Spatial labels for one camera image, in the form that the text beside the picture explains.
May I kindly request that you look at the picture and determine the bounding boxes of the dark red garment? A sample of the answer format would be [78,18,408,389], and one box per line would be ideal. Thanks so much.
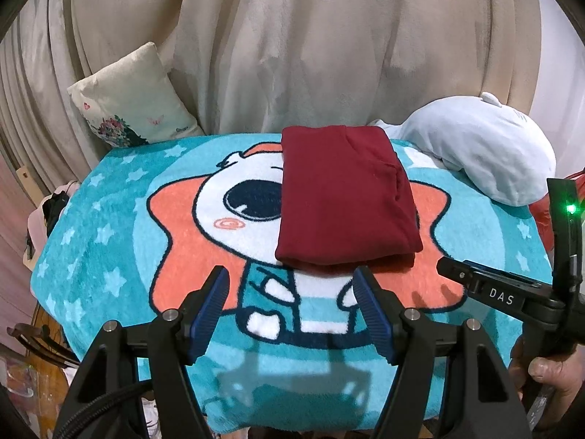
[276,126,423,267]

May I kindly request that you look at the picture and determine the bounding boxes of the right hand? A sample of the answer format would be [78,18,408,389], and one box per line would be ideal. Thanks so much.
[509,336,584,427]

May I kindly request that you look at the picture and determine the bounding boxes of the turquoise cartoon star blanket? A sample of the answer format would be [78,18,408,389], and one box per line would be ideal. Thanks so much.
[31,134,551,433]

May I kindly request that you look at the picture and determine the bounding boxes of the light blue plush toy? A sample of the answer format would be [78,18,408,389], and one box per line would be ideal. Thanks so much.
[371,92,556,207]

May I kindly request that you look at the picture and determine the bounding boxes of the pink black bag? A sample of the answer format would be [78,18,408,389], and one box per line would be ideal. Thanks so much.
[23,181,80,271]

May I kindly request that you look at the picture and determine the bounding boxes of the cream floral pillow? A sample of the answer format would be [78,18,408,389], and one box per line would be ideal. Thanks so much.
[67,42,203,148]

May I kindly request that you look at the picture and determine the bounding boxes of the beige curtain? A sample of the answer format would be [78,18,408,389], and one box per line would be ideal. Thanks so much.
[1,0,541,189]

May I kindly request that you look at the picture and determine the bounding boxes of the black cable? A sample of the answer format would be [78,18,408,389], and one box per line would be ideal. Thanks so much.
[63,378,155,439]

